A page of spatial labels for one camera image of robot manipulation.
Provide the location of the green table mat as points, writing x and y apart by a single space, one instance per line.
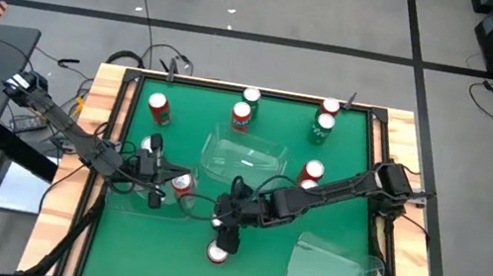
155 263

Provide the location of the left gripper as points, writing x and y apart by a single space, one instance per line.
148 167

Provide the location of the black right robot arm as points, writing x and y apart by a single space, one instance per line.
333 191

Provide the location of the white board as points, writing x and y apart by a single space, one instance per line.
18 185

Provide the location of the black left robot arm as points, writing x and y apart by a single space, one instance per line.
67 126

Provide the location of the orange Fanta soda can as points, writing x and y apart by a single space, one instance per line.
240 119
160 112
182 182

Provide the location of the red Coca-Cola can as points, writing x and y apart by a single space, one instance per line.
313 170
308 184
330 106
216 256

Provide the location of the black desk beam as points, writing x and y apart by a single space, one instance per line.
23 153

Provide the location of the yellow connector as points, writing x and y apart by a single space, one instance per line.
79 105

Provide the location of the black power adapter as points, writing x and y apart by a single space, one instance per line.
28 124

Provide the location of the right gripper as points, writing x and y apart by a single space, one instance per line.
244 210

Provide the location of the clear plastic bin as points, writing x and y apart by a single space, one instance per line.
174 208
329 272
243 157

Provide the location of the black aluminium table frame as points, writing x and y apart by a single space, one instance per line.
313 100

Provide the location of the green Sprite can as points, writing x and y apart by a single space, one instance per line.
251 95
320 130
215 223
147 142

